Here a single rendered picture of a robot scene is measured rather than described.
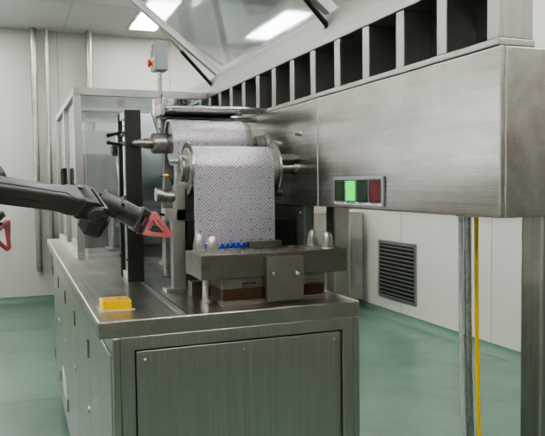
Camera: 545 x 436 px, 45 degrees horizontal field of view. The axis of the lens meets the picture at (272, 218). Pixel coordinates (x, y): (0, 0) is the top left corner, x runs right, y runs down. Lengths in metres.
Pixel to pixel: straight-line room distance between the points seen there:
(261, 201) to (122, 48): 5.78
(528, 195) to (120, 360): 0.94
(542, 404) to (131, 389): 0.88
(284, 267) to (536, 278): 0.62
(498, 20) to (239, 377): 0.99
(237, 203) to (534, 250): 0.83
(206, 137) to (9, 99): 5.41
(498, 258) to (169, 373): 3.56
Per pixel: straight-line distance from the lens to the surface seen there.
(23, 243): 7.36
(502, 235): 4.84
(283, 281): 1.70
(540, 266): 1.39
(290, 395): 1.73
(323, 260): 1.76
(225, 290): 1.68
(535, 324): 1.42
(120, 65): 7.53
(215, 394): 1.66
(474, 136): 1.28
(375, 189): 1.56
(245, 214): 1.87
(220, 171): 1.85
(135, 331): 1.57
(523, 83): 1.27
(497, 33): 1.26
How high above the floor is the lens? 1.21
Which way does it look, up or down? 3 degrees down
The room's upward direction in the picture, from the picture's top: 1 degrees counter-clockwise
